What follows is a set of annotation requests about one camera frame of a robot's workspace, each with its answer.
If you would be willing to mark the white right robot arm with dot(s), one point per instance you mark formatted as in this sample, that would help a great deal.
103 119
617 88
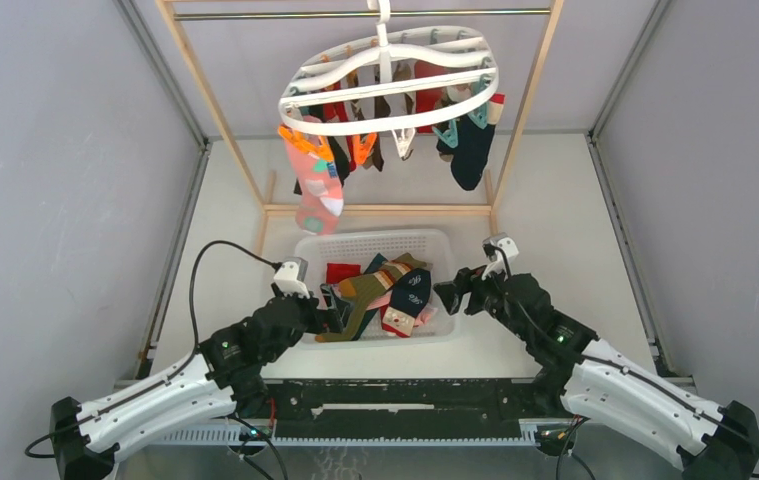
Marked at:
584 375

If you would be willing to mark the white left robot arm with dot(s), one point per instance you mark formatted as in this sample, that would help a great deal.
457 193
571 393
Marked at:
220 377

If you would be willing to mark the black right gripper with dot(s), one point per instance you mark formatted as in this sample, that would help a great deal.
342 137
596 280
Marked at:
451 293

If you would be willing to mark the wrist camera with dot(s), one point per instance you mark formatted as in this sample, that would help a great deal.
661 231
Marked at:
289 277
501 251

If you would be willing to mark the metal hanging rod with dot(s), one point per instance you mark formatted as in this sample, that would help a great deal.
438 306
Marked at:
198 17

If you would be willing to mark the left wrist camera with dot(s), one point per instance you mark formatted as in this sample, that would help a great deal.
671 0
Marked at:
289 277

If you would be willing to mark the olive sock orange heel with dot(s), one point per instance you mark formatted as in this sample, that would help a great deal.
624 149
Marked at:
394 269

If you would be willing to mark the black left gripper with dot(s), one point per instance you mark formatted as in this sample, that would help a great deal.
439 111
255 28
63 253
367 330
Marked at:
331 319

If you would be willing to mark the white round clip hanger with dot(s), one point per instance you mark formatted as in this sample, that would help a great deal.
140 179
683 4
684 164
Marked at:
394 65

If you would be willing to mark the red and beige sock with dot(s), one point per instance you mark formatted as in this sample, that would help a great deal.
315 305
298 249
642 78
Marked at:
337 272

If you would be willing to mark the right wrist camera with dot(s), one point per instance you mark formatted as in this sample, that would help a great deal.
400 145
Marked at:
501 251

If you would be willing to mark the navy sock white lettering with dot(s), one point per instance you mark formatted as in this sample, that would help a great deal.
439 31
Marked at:
409 297

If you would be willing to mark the white plastic basket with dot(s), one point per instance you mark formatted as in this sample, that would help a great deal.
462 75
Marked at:
428 245

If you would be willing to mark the dark teal sock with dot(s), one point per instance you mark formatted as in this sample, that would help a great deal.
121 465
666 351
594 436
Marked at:
366 288

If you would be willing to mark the wooden hanging rack frame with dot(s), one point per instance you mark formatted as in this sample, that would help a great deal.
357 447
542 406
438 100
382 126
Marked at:
264 199

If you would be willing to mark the navy sock striped cuff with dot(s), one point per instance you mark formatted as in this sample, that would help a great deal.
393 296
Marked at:
476 135

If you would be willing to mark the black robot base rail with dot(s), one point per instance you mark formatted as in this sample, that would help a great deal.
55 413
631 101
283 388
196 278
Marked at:
398 410

